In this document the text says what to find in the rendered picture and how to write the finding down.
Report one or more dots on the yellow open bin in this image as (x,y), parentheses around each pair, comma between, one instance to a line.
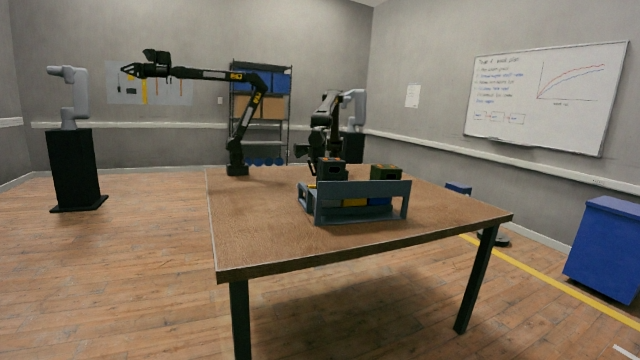
(353,202)

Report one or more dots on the olive green case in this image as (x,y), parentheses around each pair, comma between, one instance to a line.
(385,172)

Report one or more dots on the blue open bin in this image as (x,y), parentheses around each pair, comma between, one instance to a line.
(378,201)

